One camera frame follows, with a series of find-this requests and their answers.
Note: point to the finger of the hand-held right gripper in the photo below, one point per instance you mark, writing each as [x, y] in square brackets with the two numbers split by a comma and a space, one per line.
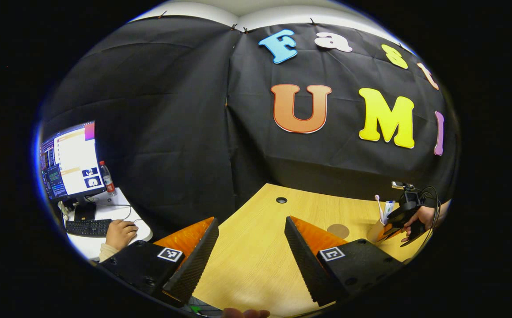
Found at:
[386, 230]
[403, 213]

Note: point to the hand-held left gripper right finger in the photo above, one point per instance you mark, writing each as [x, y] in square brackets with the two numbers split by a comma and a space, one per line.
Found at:
[309, 265]

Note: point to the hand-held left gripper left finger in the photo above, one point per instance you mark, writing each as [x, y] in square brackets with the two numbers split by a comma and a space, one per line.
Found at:
[196, 260]

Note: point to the white toothpaste tube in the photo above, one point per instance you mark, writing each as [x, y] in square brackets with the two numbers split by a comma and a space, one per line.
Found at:
[388, 211]

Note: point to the pale pink toothbrush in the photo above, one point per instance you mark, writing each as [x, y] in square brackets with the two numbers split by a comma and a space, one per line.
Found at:
[378, 207]

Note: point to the round brown coaster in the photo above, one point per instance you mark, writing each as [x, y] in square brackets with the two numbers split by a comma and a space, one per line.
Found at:
[338, 231]

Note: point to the wooden desktop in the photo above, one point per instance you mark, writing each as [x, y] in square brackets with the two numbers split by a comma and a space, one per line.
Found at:
[256, 256]

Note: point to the black desk grommet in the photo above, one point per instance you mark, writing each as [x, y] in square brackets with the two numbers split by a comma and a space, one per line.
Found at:
[281, 200]

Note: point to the white side table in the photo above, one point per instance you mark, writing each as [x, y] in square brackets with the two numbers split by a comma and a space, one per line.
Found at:
[119, 205]

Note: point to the black keyboard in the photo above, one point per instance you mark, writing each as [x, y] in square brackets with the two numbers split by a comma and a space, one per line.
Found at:
[88, 228]

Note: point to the plastic drink bottle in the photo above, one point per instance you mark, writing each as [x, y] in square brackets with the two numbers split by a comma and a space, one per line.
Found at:
[108, 179]

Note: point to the black monitor stand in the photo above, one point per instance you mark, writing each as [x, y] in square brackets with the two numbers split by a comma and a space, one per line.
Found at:
[84, 212]

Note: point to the black backdrop cloth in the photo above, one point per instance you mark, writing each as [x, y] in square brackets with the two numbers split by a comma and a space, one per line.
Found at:
[172, 110]

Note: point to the computer monitor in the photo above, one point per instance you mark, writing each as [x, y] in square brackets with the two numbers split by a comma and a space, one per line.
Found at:
[77, 159]

